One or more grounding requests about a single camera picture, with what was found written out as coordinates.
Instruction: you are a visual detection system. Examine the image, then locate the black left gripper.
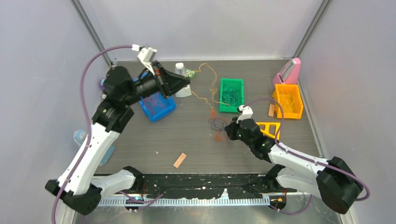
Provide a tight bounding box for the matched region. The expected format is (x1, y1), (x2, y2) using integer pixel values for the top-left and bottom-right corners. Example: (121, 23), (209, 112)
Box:
(123, 61), (191, 106)

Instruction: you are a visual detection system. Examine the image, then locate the coloured cable bundle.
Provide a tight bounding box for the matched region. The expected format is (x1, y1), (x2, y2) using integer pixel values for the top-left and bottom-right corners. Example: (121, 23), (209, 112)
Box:
(208, 110), (228, 143)

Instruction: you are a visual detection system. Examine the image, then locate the red purple cable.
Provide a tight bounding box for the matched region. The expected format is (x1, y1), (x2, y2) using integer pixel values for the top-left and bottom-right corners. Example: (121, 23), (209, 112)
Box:
(143, 94), (168, 113)

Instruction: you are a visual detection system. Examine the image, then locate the dark purple cable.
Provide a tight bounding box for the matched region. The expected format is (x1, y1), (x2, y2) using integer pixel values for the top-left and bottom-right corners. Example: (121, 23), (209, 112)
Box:
(221, 88), (241, 107)

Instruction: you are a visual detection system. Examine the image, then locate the yellow cable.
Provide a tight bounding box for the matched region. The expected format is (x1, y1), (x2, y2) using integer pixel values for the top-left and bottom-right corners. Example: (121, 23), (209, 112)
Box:
(185, 63), (231, 109)

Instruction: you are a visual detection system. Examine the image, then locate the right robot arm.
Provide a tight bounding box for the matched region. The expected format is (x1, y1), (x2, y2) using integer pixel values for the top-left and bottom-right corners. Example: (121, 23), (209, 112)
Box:
(225, 117), (363, 214)

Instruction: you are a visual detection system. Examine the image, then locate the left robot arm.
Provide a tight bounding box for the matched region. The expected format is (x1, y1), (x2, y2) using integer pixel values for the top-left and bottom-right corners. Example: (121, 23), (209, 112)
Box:
(45, 61), (191, 215)

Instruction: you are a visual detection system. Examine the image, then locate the white metronome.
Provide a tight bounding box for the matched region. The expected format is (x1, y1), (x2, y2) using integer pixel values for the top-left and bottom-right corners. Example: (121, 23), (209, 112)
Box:
(175, 63), (192, 98)

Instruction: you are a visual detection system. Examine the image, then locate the green monster toy block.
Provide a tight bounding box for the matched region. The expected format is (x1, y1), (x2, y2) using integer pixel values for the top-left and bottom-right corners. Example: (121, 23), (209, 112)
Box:
(186, 70), (197, 80)

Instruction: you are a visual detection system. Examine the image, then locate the blue plastic bin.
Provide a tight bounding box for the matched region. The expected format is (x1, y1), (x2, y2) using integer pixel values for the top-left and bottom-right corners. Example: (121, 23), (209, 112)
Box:
(139, 92), (177, 123)

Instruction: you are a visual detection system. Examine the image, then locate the green plastic bin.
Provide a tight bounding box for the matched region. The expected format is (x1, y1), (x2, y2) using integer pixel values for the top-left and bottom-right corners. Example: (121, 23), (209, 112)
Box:
(219, 78), (245, 113)

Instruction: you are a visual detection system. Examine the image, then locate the small wooden block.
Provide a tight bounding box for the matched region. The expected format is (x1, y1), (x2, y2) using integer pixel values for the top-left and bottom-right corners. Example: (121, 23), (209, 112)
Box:
(268, 104), (275, 117)

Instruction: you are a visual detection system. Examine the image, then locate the flat wooden block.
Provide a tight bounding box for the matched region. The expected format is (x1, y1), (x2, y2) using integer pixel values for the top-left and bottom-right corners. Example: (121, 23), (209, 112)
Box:
(173, 153), (187, 168)

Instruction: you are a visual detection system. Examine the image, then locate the orange plastic bin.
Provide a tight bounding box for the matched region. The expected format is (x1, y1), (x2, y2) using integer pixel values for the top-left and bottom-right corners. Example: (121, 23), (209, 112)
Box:
(272, 84), (304, 119)

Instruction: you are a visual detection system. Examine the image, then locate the purple round toy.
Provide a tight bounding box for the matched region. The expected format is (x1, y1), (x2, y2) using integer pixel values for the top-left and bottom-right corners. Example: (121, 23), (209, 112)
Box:
(99, 78), (106, 90)

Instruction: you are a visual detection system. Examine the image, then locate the pink metronome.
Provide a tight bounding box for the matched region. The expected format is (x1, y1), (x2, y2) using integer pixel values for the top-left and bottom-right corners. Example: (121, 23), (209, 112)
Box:
(272, 57), (301, 86)

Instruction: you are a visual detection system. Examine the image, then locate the clear plastic bottle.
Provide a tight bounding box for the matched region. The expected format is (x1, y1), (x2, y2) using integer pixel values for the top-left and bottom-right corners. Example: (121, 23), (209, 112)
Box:
(73, 129), (116, 166)

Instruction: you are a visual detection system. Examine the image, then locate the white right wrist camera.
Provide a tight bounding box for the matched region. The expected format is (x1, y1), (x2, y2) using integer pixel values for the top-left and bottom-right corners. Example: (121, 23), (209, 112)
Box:
(236, 105), (253, 124)

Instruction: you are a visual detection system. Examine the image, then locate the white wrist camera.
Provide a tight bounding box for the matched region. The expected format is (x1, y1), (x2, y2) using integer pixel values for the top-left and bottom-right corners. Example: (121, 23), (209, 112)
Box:
(131, 44), (157, 76)
(236, 105), (253, 124)

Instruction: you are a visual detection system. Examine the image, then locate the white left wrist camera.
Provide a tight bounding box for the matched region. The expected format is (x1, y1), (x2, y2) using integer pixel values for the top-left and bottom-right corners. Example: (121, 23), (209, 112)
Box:
(131, 44), (157, 76)

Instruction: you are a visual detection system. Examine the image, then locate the yellow triangular plastic frame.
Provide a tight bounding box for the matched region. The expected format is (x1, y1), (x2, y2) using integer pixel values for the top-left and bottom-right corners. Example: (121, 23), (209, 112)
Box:
(256, 122), (281, 138)

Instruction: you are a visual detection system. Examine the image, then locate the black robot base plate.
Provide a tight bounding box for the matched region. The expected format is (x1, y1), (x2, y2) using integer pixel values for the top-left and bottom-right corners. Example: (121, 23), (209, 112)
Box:
(123, 173), (284, 199)

